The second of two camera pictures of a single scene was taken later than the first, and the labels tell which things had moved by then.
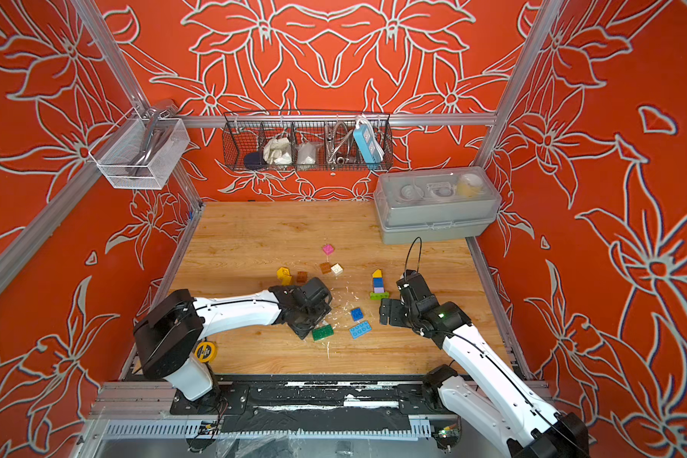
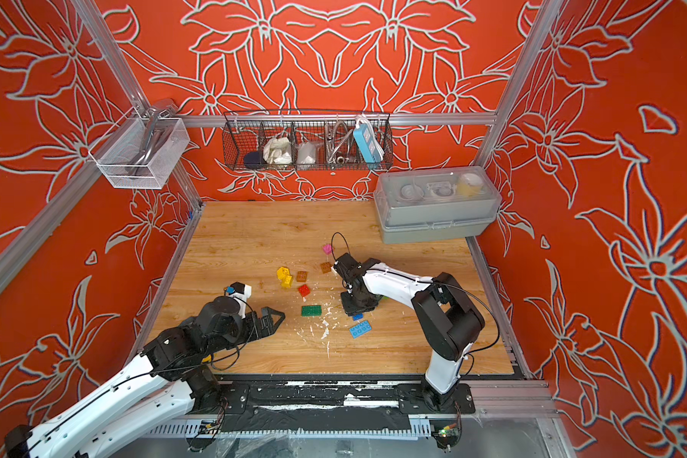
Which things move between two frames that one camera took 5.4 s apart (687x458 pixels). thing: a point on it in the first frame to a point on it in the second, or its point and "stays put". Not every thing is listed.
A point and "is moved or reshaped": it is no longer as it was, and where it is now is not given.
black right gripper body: (400, 314) to (353, 305)
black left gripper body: (312, 319) to (251, 326)
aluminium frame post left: (185, 173) stays put
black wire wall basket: (306, 140) stays put
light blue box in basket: (368, 141) stays put
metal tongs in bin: (158, 121) stays put
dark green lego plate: (322, 332) is moved or reshaped
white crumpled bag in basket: (277, 151) stays put
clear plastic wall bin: (143, 154) stays put
